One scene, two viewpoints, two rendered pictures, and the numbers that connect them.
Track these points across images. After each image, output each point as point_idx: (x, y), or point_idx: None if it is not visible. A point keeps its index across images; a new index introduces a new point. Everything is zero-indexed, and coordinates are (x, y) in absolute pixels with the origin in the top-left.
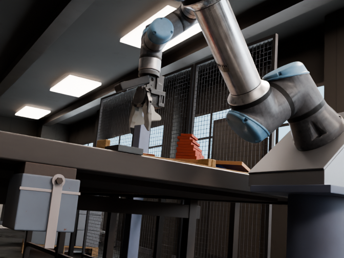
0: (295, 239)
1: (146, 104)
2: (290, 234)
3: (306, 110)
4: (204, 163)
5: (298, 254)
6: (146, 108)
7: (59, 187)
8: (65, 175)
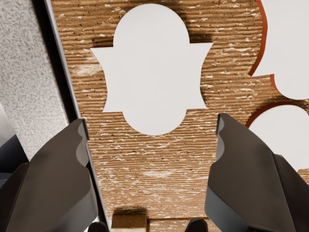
0: (6, 153)
1: (5, 218)
2: (12, 157)
3: None
4: (122, 218)
5: (11, 145)
6: (32, 182)
7: None
8: None
